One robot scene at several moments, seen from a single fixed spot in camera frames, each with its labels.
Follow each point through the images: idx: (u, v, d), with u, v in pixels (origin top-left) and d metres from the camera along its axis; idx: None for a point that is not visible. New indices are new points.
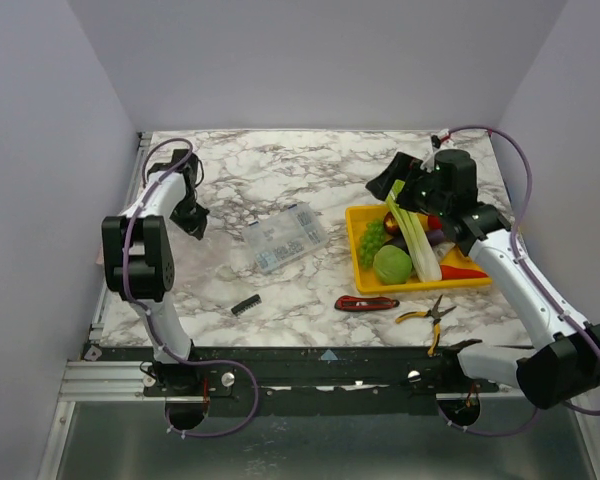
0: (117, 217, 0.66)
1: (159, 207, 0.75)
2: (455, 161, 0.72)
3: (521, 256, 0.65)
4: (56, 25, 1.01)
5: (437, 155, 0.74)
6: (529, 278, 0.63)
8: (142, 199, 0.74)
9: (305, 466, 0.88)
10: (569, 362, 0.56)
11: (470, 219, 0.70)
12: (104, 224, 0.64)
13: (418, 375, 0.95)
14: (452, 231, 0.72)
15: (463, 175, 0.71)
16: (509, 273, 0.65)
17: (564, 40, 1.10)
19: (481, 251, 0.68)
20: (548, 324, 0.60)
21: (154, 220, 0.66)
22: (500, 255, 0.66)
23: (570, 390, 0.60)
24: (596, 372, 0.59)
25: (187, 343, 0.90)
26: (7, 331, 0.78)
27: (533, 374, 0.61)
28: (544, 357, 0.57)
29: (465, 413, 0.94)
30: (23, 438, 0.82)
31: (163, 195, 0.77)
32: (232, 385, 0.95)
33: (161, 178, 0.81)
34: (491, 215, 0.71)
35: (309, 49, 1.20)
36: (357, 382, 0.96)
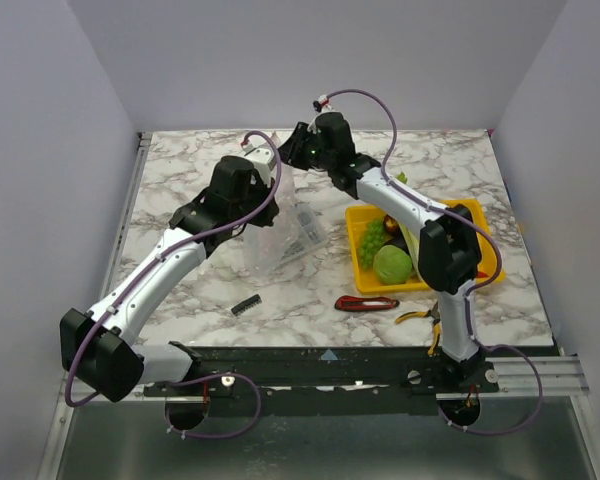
0: (82, 313, 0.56)
1: (139, 305, 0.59)
2: (332, 123, 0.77)
3: (390, 179, 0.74)
4: (57, 27, 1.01)
5: (317, 120, 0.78)
6: (399, 192, 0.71)
8: (124, 288, 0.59)
9: (304, 466, 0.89)
10: (443, 238, 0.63)
11: (351, 170, 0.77)
12: (63, 320, 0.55)
13: (417, 375, 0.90)
14: (339, 183, 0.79)
15: (341, 133, 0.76)
16: (387, 196, 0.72)
17: (564, 42, 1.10)
19: (362, 189, 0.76)
20: (420, 219, 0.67)
21: (114, 340, 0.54)
22: (376, 185, 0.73)
23: (462, 269, 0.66)
24: (472, 245, 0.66)
25: (185, 367, 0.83)
26: (7, 330, 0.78)
27: (427, 268, 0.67)
28: (428, 248, 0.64)
29: (466, 414, 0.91)
30: (24, 439, 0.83)
31: (151, 285, 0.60)
32: (232, 385, 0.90)
33: (164, 251, 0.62)
34: (366, 162, 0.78)
35: (309, 48, 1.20)
36: (357, 383, 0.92)
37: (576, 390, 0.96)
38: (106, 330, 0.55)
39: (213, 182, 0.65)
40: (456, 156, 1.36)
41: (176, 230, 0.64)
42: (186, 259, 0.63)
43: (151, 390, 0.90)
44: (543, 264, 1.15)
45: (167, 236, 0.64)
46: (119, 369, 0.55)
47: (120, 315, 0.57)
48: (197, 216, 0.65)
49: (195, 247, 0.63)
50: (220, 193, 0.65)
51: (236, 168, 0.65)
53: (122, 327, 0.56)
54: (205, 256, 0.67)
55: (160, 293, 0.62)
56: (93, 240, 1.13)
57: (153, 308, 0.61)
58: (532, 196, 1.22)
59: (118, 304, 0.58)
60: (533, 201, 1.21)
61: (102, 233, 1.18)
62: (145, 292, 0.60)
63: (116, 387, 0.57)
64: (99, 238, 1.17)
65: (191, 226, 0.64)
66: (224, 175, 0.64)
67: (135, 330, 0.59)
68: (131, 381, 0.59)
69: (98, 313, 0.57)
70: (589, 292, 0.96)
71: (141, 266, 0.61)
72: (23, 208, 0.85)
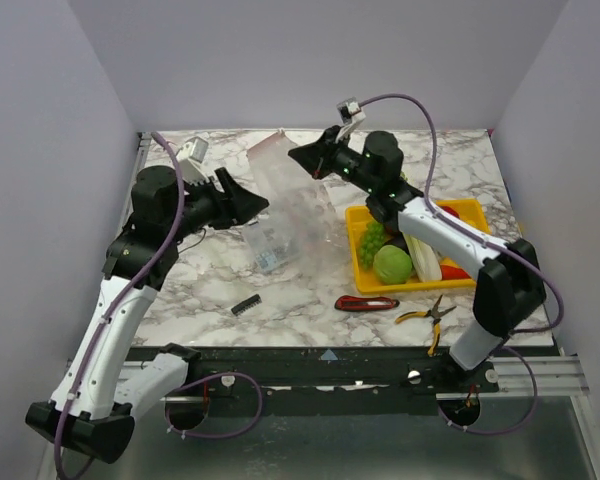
0: (46, 406, 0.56)
1: (101, 379, 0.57)
2: (385, 152, 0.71)
3: (437, 211, 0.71)
4: (56, 25, 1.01)
5: (369, 144, 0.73)
6: (449, 226, 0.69)
8: (81, 367, 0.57)
9: (304, 466, 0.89)
10: (505, 280, 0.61)
11: (390, 201, 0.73)
12: (29, 418, 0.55)
13: (417, 376, 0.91)
14: (377, 212, 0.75)
15: (394, 165, 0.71)
16: (434, 230, 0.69)
17: (564, 41, 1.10)
19: (403, 221, 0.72)
20: (476, 256, 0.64)
21: (87, 423, 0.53)
22: (420, 217, 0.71)
23: (522, 312, 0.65)
24: (534, 285, 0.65)
25: (184, 369, 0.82)
26: (7, 330, 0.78)
27: (484, 309, 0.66)
28: (488, 292, 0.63)
29: (466, 414, 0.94)
30: (23, 440, 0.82)
31: (108, 353, 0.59)
32: (232, 385, 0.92)
33: (107, 312, 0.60)
34: (408, 192, 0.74)
35: (309, 48, 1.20)
36: (357, 382, 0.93)
37: (576, 390, 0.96)
38: (75, 417, 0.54)
39: (139, 211, 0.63)
40: (457, 156, 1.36)
41: (112, 279, 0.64)
42: (134, 310, 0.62)
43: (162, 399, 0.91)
44: (544, 265, 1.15)
45: (106, 291, 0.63)
46: (105, 440, 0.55)
47: (83, 397, 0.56)
48: (130, 252, 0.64)
49: (139, 293, 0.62)
50: (148, 220, 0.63)
51: (156, 190, 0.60)
53: (90, 407, 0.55)
54: (155, 293, 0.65)
55: (122, 350, 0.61)
56: (93, 240, 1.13)
57: (119, 371, 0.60)
58: (533, 197, 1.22)
59: (79, 385, 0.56)
60: (533, 201, 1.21)
61: (102, 233, 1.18)
62: (103, 364, 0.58)
63: (111, 453, 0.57)
64: (99, 238, 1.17)
65: (127, 265, 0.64)
66: (145, 199, 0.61)
67: (107, 401, 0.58)
68: (125, 437, 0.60)
69: (62, 400, 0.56)
70: (590, 293, 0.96)
71: (89, 336, 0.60)
72: (22, 207, 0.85)
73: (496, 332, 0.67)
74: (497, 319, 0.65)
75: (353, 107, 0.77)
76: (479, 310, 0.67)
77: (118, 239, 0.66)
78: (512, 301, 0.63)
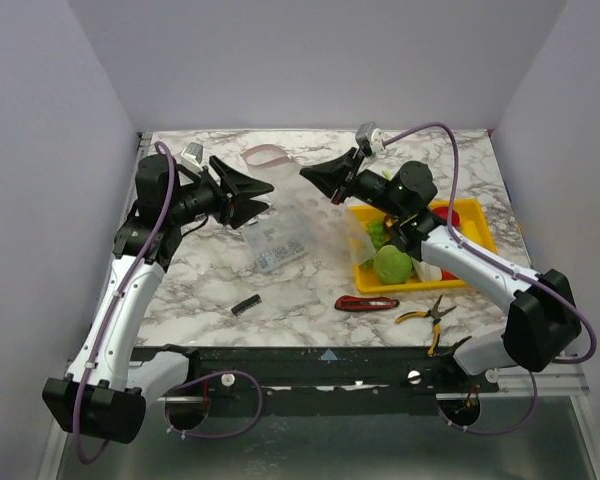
0: (63, 380, 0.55)
1: (116, 349, 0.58)
2: (419, 188, 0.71)
3: (462, 240, 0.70)
4: (57, 27, 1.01)
5: (403, 176, 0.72)
6: (476, 256, 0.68)
8: (97, 339, 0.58)
9: (304, 466, 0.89)
10: (539, 314, 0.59)
11: (413, 230, 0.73)
12: (46, 393, 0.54)
13: (418, 376, 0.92)
14: (398, 240, 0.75)
15: (425, 201, 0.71)
16: (460, 260, 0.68)
17: (564, 41, 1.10)
19: (427, 250, 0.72)
20: (507, 288, 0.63)
21: (107, 391, 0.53)
22: (445, 246, 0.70)
23: (556, 346, 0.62)
24: (570, 318, 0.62)
25: (186, 363, 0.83)
26: (7, 331, 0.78)
27: (517, 343, 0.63)
28: (521, 326, 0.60)
29: (466, 414, 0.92)
30: (22, 440, 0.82)
31: (122, 325, 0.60)
32: (232, 385, 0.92)
33: (120, 286, 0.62)
34: (430, 219, 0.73)
35: (309, 48, 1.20)
36: (357, 382, 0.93)
37: (576, 390, 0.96)
38: (94, 386, 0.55)
39: (143, 197, 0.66)
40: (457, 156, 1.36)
41: (124, 258, 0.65)
42: (145, 284, 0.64)
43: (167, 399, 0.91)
44: (544, 265, 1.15)
45: (117, 269, 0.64)
46: (124, 413, 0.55)
47: (101, 367, 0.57)
48: (139, 234, 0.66)
49: (150, 268, 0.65)
50: (152, 204, 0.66)
51: (158, 173, 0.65)
53: (108, 377, 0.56)
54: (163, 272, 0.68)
55: (134, 326, 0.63)
56: (93, 240, 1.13)
57: (132, 346, 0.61)
58: (533, 197, 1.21)
59: (96, 356, 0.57)
60: (533, 201, 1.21)
61: (102, 233, 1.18)
62: (118, 334, 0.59)
63: (127, 429, 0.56)
64: (99, 238, 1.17)
65: (137, 246, 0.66)
66: (149, 183, 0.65)
67: (123, 374, 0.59)
68: (141, 415, 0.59)
69: (80, 373, 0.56)
70: (589, 293, 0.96)
71: (103, 310, 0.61)
72: (22, 208, 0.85)
73: (529, 366, 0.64)
74: (529, 352, 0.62)
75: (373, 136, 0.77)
76: (510, 343, 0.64)
77: (124, 225, 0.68)
78: (546, 335, 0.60)
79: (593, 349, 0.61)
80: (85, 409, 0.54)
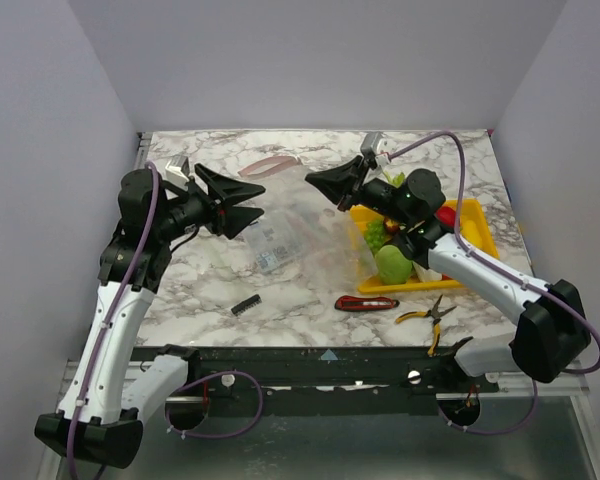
0: (55, 418, 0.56)
1: (107, 383, 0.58)
2: (427, 196, 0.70)
3: (471, 249, 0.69)
4: (57, 27, 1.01)
5: (411, 184, 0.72)
6: (485, 265, 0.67)
8: (86, 374, 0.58)
9: (304, 466, 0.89)
10: (547, 326, 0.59)
11: (420, 238, 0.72)
12: (38, 430, 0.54)
13: (418, 376, 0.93)
14: (405, 247, 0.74)
15: (434, 209, 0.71)
16: (468, 269, 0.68)
17: (564, 41, 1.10)
19: (434, 258, 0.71)
20: (516, 298, 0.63)
21: (98, 428, 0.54)
22: (454, 255, 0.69)
23: (565, 357, 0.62)
24: (580, 330, 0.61)
25: (185, 365, 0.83)
26: (8, 331, 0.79)
27: (525, 355, 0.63)
28: (529, 335, 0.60)
29: (466, 413, 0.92)
30: (22, 440, 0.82)
31: (112, 357, 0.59)
32: (232, 385, 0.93)
33: (108, 317, 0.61)
34: (437, 226, 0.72)
35: (309, 48, 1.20)
36: (357, 382, 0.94)
37: (576, 390, 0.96)
38: (85, 423, 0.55)
39: (127, 215, 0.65)
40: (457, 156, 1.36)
41: (109, 284, 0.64)
42: (134, 312, 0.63)
43: (168, 402, 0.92)
44: (544, 265, 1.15)
45: (103, 297, 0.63)
46: (117, 444, 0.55)
47: (92, 403, 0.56)
48: (125, 256, 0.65)
49: (137, 295, 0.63)
50: (137, 222, 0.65)
51: (141, 191, 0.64)
53: (100, 412, 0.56)
54: (154, 295, 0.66)
55: (127, 353, 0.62)
56: (93, 240, 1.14)
57: (124, 374, 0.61)
58: (533, 197, 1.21)
59: (86, 392, 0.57)
60: (534, 201, 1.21)
61: (102, 233, 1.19)
62: (108, 368, 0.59)
63: (122, 456, 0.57)
64: (100, 238, 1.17)
65: (123, 270, 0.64)
66: (131, 202, 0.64)
67: (116, 404, 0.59)
68: (134, 439, 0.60)
69: (70, 410, 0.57)
70: (589, 293, 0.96)
71: (92, 341, 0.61)
72: (22, 208, 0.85)
73: (537, 378, 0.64)
74: (538, 363, 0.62)
75: (378, 148, 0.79)
76: (519, 356, 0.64)
77: (109, 247, 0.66)
78: (555, 346, 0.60)
79: None
80: (79, 444, 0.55)
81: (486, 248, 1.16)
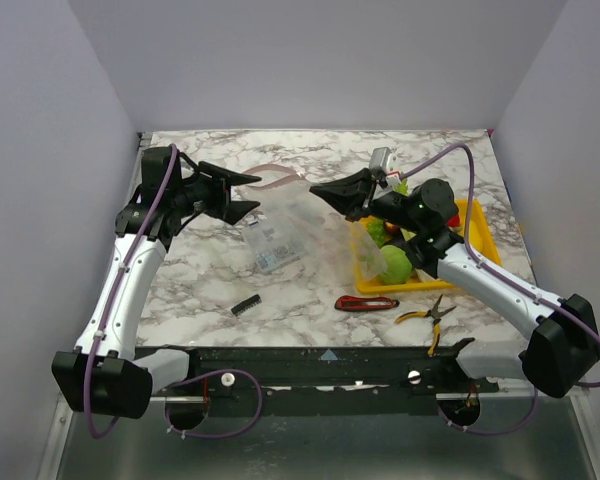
0: (73, 352, 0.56)
1: (124, 323, 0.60)
2: (441, 208, 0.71)
3: (481, 260, 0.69)
4: (57, 27, 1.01)
5: (424, 195, 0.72)
6: (497, 278, 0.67)
8: (104, 312, 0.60)
9: (304, 466, 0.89)
10: (559, 341, 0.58)
11: (429, 247, 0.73)
12: (55, 365, 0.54)
13: (417, 376, 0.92)
14: (415, 257, 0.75)
15: (446, 219, 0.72)
16: (479, 280, 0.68)
17: (564, 41, 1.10)
19: (444, 268, 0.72)
20: (528, 312, 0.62)
21: (116, 361, 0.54)
22: (464, 266, 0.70)
23: (577, 371, 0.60)
24: (592, 345, 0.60)
25: (186, 361, 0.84)
26: (8, 332, 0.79)
27: (535, 367, 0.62)
28: (540, 349, 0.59)
29: (466, 413, 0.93)
30: (22, 440, 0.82)
31: (128, 299, 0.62)
32: (232, 385, 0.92)
33: (126, 260, 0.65)
34: (447, 237, 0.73)
35: (309, 48, 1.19)
36: (357, 382, 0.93)
37: (576, 390, 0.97)
38: (103, 356, 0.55)
39: (147, 178, 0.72)
40: (456, 156, 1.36)
41: (126, 236, 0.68)
42: (149, 261, 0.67)
43: (170, 399, 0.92)
44: (544, 265, 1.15)
45: (121, 246, 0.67)
46: (130, 383, 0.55)
47: (110, 337, 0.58)
48: (141, 214, 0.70)
49: (153, 243, 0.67)
50: (155, 185, 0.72)
51: (163, 155, 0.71)
53: (116, 347, 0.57)
54: (166, 251, 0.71)
55: (140, 300, 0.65)
56: (93, 241, 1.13)
57: (138, 320, 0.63)
58: (533, 197, 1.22)
59: (104, 327, 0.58)
60: (533, 201, 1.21)
61: (102, 233, 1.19)
62: (124, 307, 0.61)
63: (135, 404, 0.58)
64: (100, 238, 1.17)
65: (138, 226, 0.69)
66: (155, 164, 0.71)
67: (130, 348, 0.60)
68: (145, 395, 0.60)
69: (88, 345, 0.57)
70: (589, 294, 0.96)
71: (110, 283, 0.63)
72: (22, 208, 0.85)
73: (549, 393, 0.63)
74: (549, 377, 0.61)
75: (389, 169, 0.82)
76: (530, 369, 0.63)
77: (126, 209, 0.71)
78: (567, 360, 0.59)
79: None
80: (96, 384, 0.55)
81: (486, 250, 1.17)
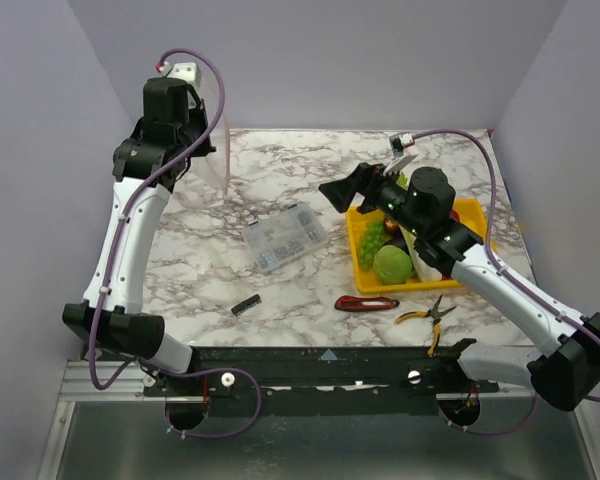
0: (81, 305, 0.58)
1: (129, 277, 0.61)
2: (435, 191, 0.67)
3: (502, 267, 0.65)
4: (57, 30, 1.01)
5: (415, 183, 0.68)
6: (518, 287, 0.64)
8: (106, 266, 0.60)
9: (304, 465, 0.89)
10: (581, 362, 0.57)
11: (446, 245, 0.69)
12: (66, 315, 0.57)
13: (418, 376, 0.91)
14: (427, 254, 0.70)
15: (445, 204, 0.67)
16: (498, 288, 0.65)
17: (565, 41, 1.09)
19: (460, 270, 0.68)
20: (550, 330, 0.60)
21: (123, 317, 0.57)
22: (483, 271, 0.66)
23: (588, 385, 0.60)
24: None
25: (189, 351, 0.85)
26: (8, 335, 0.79)
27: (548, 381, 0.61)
28: (555, 364, 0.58)
29: (466, 413, 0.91)
30: (22, 442, 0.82)
31: (130, 252, 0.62)
32: (232, 385, 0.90)
33: (125, 211, 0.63)
34: (463, 233, 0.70)
35: (309, 49, 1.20)
36: (357, 382, 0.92)
37: None
38: (110, 311, 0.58)
39: (149, 110, 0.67)
40: (457, 156, 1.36)
41: (124, 181, 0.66)
42: (150, 209, 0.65)
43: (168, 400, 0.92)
44: (544, 265, 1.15)
45: (120, 195, 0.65)
46: (139, 334, 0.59)
47: (115, 292, 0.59)
48: (138, 152, 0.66)
49: (154, 192, 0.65)
50: (157, 119, 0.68)
51: (167, 86, 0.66)
53: (122, 302, 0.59)
54: (169, 195, 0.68)
55: (143, 249, 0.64)
56: (93, 242, 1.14)
57: (143, 272, 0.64)
58: (533, 197, 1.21)
59: (109, 282, 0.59)
60: (533, 201, 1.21)
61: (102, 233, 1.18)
62: (127, 261, 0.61)
63: (145, 347, 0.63)
64: (99, 239, 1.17)
65: (136, 165, 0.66)
66: (158, 95, 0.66)
67: (136, 299, 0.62)
68: (155, 334, 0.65)
69: (95, 299, 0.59)
70: (589, 294, 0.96)
71: (111, 234, 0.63)
72: (20, 209, 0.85)
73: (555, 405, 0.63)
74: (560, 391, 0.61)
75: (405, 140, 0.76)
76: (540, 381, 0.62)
77: (124, 144, 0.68)
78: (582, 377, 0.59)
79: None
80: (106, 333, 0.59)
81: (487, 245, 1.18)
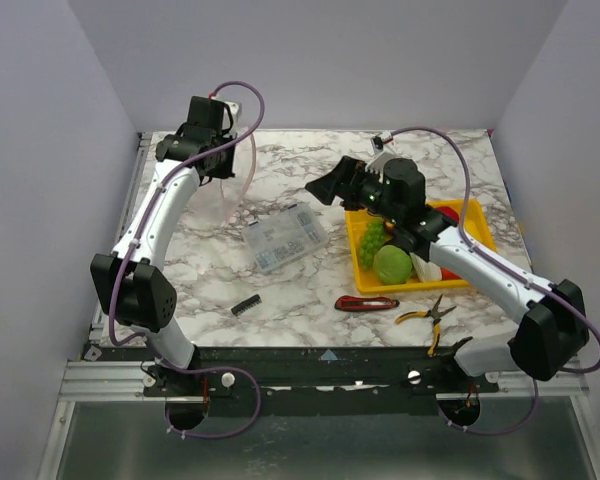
0: (109, 256, 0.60)
1: (157, 236, 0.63)
2: (405, 177, 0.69)
3: (474, 244, 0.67)
4: (58, 30, 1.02)
5: (386, 172, 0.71)
6: (489, 261, 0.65)
8: (138, 224, 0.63)
9: (305, 465, 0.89)
10: (550, 325, 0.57)
11: (422, 230, 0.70)
12: (94, 263, 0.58)
13: (417, 376, 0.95)
14: (407, 241, 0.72)
15: (415, 189, 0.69)
16: (470, 263, 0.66)
17: (565, 41, 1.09)
19: (437, 252, 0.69)
20: (519, 296, 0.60)
21: (147, 267, 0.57)
22: (456, 249, 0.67)
23: (564, 354, 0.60)
24: (580, 329, 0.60)
25: (189, 348, 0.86)
26: (8, 335, 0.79)
27: (525, 351, 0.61)
28: (526, 329, 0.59)
29: (465, 413, 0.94)
30: (22, 442, 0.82)
31: (161, 215, 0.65)
32: (232, 385, 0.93)
33: (163, 182, 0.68)
34: (439, 219, 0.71)
35: (309, 49, 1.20)
36: (357, 382, 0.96)
37: (576, 390, 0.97)
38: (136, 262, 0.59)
39: (195, 115, 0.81)
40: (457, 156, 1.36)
41: (165, 161, 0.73)
42: (184, 186, 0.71)
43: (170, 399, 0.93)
44: (543, 264, 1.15)
45: (160, 172, 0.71)
46: (157, 294, 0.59)
47: (144, 246, 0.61)
48: (180, 142, 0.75)
49: (189, 172, 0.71)
50: (198, 123, 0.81)
51: (212, 101, 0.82)
53: (149, 255, 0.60)
54: (197, 184, 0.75)
55: (173, 219, 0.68)
56: (93, 242, 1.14)
57: (169, 237, 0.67)
58: (532, 197, 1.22)
59: (140, 236, 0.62)
60: (533, 200, 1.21)
61: (102, 233, 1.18)
62: (159, 223, 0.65)
63: (161, 314, 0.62)
64: (99, 239, 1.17)
65: (177, 150, 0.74)
66: (203, 106, 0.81)
67: (160, 260, 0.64)
68: (171, 306, 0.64)
69: (123, 251, 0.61)
70: (589, 294, 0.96)
71: (147, 199, 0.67)
72: (21, 209, 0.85)
73: (536, 376, 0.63)
74: (537, 360, 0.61)
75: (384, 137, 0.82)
76: (520, 353, 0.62)
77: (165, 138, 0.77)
78: (555, 344, 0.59)
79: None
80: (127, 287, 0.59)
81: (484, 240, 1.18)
